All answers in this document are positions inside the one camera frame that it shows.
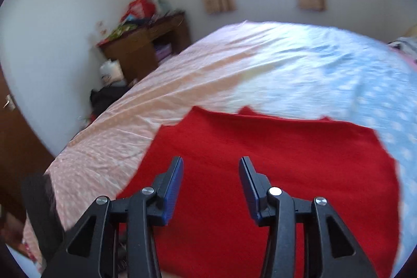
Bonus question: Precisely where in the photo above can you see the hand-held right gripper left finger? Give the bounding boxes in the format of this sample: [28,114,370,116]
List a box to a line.
[41,156,184,278]

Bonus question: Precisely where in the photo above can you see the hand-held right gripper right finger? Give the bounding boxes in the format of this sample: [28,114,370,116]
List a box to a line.
[239,157,378,278]

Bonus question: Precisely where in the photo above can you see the red knitted sweater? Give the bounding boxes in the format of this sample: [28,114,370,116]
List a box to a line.
[115,106,404,278]

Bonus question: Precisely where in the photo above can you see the black bag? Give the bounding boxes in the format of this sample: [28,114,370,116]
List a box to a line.
[90,84,132,117]

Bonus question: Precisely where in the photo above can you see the bed with blue-pink sheet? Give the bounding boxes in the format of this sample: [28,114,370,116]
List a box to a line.
[23,20,417,278]

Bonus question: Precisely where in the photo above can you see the dark cloth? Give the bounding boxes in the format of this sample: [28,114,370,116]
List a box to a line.
[22,174,66,265]

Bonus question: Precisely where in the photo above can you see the white paper bag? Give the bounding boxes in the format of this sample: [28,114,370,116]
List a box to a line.
[99,59,126,86]

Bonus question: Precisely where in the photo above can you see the purple folded items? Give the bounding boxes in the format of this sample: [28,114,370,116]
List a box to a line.
[155,44,171,62]

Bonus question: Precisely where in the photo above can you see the brown wooden desk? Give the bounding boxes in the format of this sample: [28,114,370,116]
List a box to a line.
[97,11,192,83]

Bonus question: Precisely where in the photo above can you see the brown wooden door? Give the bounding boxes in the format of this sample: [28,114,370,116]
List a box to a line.
[0,63,56,223]

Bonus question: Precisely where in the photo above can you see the green cloth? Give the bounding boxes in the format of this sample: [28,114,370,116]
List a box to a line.
[107,22,139,41]

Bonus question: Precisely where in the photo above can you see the red bag on desk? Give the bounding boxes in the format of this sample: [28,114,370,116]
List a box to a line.
[121,0,156,21]

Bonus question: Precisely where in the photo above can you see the grey patterned pillow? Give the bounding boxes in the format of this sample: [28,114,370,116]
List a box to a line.
[388,37,417,55]

